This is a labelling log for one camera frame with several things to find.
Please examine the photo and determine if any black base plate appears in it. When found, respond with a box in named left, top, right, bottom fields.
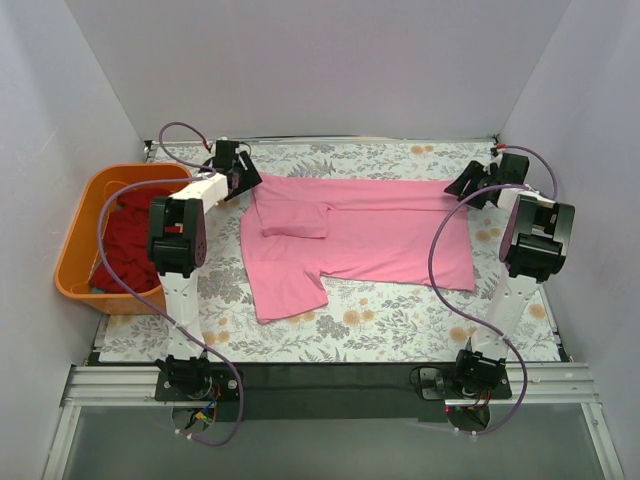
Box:
left=154, top=357, right=512, bottom=437

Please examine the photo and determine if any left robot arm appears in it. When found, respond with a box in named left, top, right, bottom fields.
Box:
left=147, top=138, right=262, bottom=400

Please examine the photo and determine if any aluminium frame rail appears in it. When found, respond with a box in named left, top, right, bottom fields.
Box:
left=44, top=362, right=623, bottom=479

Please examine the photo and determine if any orange plastic basket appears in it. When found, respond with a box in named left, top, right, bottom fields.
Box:
left=54, top=163, right=191, bottom=315

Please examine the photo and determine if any red t shirt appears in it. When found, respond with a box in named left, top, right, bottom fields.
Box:
left=103, top=188, right=168, bottom=293

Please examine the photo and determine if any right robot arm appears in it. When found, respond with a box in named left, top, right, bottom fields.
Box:
left=444, top=144, right=575, bottom=399

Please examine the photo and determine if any pink t shirt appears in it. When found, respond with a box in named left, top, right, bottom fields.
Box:
left=240, top=175, right=475, bottom=324

